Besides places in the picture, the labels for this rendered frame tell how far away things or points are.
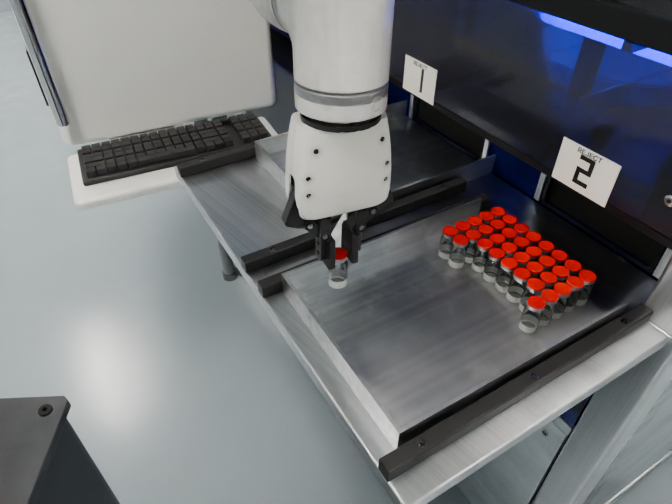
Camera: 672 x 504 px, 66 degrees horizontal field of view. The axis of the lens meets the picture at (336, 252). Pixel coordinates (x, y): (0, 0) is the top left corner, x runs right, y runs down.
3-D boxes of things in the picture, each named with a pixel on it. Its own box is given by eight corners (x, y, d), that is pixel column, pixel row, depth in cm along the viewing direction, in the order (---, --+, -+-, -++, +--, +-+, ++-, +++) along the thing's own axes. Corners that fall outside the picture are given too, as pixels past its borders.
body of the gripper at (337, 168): (372, 80, 51) (366, 179, 58) (274, 94, 48) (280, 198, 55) (410, 107, 46) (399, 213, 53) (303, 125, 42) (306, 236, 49)
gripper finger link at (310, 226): (324, 203, 55) (324, 253, 59) (295, 210, 54) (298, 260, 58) (336, 219, 52) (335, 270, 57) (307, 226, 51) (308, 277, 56)
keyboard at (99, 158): (255, 118, 124) (254, 108, 122) (275, 144, 114) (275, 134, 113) (78, 154, 111) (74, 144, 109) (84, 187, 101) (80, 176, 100)
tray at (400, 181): (404, 115, 108) (406, 99, 106) (492, 172, 91) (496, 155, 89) (255, 158, 95) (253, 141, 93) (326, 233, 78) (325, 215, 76)
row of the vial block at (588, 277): (492, 229, 79) (498, 204, 76) (589, 302, 67) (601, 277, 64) (481, 233, 78) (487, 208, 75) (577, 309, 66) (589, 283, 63)
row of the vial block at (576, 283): (481, 233, 78) (487, 209, 75) (577, 309, 66) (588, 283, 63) (470, 238, 77) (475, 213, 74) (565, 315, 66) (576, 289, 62)
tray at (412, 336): (476, 215, 82) (480, 197, 80) (617, 322, 65) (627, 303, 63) (283, 292, 69) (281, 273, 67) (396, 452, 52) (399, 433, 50)
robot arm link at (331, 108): (367, 57, 50) (365, 88, 52) (280, 69, 47) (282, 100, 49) (411, 86, 44) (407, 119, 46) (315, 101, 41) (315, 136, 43)
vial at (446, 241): (446, 248, 75) (451, 223, 72) (456, 256, 74) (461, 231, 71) (434, 253, 75) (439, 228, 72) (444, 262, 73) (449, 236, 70)
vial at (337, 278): (342, 275, 61) (343, 246, 59) (350, 286, 60) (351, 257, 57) (325, 280, 61) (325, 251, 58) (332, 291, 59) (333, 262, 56)
